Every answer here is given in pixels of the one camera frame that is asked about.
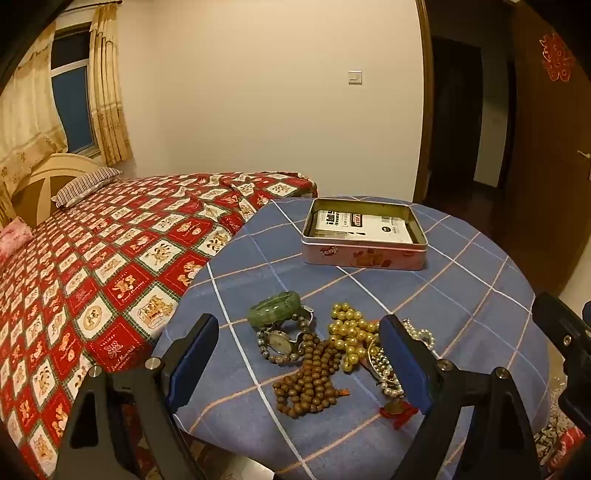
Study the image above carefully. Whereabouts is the printed paper sheet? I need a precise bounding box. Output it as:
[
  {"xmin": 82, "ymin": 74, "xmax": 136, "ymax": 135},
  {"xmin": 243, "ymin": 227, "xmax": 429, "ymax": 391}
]
[{"xmin": 314, "ymin": 209, "xmax": 415, "ymax": 244}]

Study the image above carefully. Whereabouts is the brown door frame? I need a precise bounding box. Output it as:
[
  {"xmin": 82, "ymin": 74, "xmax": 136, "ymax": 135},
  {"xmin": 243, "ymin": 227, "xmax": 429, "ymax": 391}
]
[{"xmin": 414, "ymin": 0, "xmax": 435, "ymax": 205}]

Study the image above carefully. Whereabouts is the pink pillow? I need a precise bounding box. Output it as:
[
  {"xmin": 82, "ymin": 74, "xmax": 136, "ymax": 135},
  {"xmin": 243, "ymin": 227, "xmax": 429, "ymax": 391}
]
[{"xmin": 0, "ymin": 217, "xmax": 34, "ymax": 260}]

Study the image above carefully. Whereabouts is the golden bead necklace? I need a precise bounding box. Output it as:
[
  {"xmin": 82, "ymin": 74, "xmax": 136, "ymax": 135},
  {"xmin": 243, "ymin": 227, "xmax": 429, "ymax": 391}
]
[{"xmin": 328, "ymin": 302, "xmax": 380, "ymax": 374}]

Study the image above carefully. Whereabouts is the green jade bracelet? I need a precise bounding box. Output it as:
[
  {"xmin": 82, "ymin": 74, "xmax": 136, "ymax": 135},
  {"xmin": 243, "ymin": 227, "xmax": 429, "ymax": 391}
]
[{"xmin": 247, "ymin": 292, "xmax": 302, "ymax": 328}]

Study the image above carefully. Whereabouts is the silver wristwatch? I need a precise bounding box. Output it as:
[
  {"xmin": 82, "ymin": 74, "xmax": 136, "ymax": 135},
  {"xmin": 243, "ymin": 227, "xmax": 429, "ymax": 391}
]
[{"xmin": 257, "ymin": 305, "xmax": 315, "ymax": 366}]

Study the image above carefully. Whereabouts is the brown wooden door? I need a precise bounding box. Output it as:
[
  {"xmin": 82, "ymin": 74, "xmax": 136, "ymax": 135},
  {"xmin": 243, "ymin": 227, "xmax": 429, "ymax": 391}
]
[{"xmin": 510, "ymin": 0, "xmax": 591, "ymax": 315}]

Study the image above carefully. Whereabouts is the cream wooden headboard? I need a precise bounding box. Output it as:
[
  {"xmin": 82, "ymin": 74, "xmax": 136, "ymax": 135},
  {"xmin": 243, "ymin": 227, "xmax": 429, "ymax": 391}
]
[{"xmin": 0, "ymin": 153, "xmax": 105, "ymax": 228}]

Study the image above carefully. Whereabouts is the brown wooden bead necklace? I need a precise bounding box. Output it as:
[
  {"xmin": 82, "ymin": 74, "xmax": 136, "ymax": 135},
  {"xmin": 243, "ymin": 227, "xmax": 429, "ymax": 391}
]
[{"xmin": 271, "ymin": 333, "xmax": 350, "ymax": 419}]

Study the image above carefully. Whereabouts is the blue plaid tablecloth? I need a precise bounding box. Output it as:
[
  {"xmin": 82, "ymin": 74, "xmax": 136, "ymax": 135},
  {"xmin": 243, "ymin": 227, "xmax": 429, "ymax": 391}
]
[{"xmin": 151, "ymin": 196, "xmax": 553, "ymax": 480}]

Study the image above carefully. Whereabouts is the red cord charm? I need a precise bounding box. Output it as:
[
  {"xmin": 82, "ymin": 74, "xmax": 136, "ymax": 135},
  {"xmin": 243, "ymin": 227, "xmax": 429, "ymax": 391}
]
[{"xmin": 379, "ymin": 398, "xmax": 420, "ymax": 430}]

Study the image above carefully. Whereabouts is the silver bead bracelet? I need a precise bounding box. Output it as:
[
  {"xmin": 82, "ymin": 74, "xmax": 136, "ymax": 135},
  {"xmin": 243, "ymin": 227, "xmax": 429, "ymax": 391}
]
[{"xmin": 368, "ymin": 339, "xmax": 408, "ymax": 398}]

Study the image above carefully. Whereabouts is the red patterned bedspread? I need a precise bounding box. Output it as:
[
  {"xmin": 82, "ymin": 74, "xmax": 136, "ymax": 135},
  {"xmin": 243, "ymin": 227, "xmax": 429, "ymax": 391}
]
[{"xmin": 0, "ymin": 171, "xmax": 319, "ymax": 480}]

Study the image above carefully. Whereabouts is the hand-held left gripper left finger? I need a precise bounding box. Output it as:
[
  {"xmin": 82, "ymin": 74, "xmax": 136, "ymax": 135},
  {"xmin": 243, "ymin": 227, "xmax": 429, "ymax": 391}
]
[{"xmin": 55, "ymin": 314, "xmax": 220, "ymax": 480}]

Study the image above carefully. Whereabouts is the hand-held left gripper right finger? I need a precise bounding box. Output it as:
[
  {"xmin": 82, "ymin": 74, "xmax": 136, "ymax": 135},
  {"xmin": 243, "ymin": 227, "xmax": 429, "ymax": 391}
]
[{"xmin": 379, "ymin": 315, "xmax": 543, "ymax": 480}]

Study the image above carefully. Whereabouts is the pink tin box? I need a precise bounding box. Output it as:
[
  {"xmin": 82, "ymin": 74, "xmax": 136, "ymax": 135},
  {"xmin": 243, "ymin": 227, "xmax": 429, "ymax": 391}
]
[{"xmin": 302, "ymin": 198, "xmax": 428, "ymax": 271}]

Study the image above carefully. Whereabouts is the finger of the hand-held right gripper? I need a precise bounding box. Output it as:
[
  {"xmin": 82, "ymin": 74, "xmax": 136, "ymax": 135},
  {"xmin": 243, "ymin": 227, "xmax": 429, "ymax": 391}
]
[{"xmin": 532, "ymin": 292, "xmax": 591, "ymax": 370}]

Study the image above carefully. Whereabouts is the red paper door decoration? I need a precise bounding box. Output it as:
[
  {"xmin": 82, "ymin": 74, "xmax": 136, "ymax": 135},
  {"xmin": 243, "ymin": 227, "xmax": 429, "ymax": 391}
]
[{"xmin": 539, "ymin": 30, "xmax": 577, "ymax": 83}]

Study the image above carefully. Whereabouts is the striped pillow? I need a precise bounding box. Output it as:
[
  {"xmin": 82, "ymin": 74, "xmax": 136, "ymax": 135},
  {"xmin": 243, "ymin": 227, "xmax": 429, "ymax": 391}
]
[{"xmin": 51, "ymin": 167, "xmax": 124, "ymax": 208}]

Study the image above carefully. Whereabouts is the window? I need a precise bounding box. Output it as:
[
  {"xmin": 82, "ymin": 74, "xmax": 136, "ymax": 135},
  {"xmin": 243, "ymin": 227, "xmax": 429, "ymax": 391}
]
[{"xmin": 50, "ymin": 23, "xmax": 100, "ymax": 160}]

